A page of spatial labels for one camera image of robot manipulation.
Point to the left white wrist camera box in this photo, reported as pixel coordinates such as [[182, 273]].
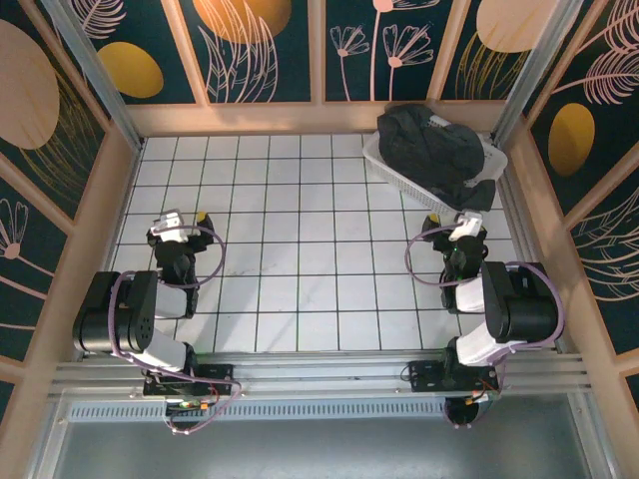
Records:
[[170, 227]]

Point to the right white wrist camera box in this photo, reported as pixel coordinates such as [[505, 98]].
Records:
[[468, 223]]

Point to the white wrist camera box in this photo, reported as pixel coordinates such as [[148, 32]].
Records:
[[170, 227], [468, 223]]

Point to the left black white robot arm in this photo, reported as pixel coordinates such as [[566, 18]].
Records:
[[142, 304]]

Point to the dark grey t-shirt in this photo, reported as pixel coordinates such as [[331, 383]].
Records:
[[429, 149]]

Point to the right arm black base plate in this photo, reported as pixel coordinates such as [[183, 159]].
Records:
[[424, 374]]

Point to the aluminium corner post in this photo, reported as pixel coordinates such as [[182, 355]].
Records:
[[534, 70], [100, 80]]

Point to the aluminium frame rail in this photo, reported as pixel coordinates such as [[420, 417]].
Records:
[[319, 371]]

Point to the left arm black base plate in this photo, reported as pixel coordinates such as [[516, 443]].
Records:
[[209, 374]]

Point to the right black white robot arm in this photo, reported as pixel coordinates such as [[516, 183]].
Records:
[[519, 304]]

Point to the white plastic mesh basket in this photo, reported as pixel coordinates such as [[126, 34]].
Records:
[[399, 177]]

